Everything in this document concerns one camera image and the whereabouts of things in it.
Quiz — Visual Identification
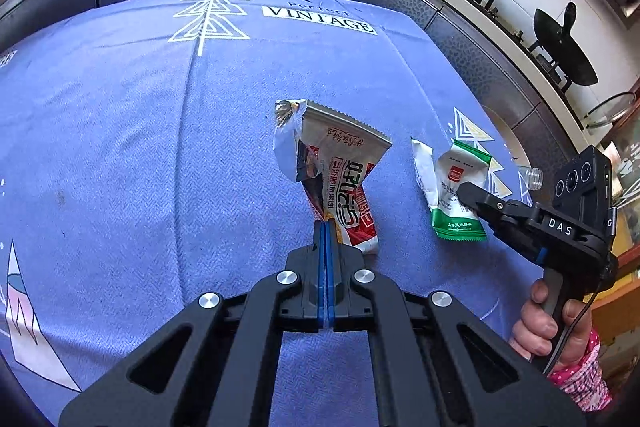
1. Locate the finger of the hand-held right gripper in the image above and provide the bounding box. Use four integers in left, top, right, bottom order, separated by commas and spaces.
457, 181, 547, 266

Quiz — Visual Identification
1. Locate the black gas stove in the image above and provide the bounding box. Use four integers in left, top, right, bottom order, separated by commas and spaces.
440, 0, 581, 108

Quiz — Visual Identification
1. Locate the person's right hand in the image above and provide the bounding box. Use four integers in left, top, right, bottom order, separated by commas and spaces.
511, 279, 594, 365

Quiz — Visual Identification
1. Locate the beige waste bin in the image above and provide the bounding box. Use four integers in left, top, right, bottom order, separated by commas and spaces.
487, 104, 538, 208

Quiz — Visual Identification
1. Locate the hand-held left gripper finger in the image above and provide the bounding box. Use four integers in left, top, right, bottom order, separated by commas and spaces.
325, 218, 586, 427
59, 218, 327, 427

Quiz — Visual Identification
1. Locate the green white snack packet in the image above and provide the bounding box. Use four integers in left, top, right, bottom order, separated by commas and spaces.
411, 138, 493, 241

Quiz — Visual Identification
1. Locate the clear plastic bottle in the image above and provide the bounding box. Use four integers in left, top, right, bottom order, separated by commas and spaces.
517, 166, 545, 190

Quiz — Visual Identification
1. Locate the black frying pan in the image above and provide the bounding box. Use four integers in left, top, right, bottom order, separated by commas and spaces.
532, 2, 599, 86

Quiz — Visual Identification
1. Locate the printed blue tablecloth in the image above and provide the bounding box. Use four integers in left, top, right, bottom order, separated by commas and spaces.
0, 0, 546, 427

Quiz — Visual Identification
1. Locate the glass pot lid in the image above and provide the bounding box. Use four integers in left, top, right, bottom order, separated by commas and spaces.
582, 91, 640, 128

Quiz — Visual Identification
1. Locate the person's right forearm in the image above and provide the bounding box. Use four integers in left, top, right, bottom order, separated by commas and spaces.
547, 329, 614, 413

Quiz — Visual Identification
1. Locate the glass door with fish print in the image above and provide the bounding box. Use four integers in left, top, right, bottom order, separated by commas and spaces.
597, 77, 640, 258

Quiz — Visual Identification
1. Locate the red white snack packet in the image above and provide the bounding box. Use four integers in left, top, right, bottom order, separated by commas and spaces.
272, 98, 393, 255

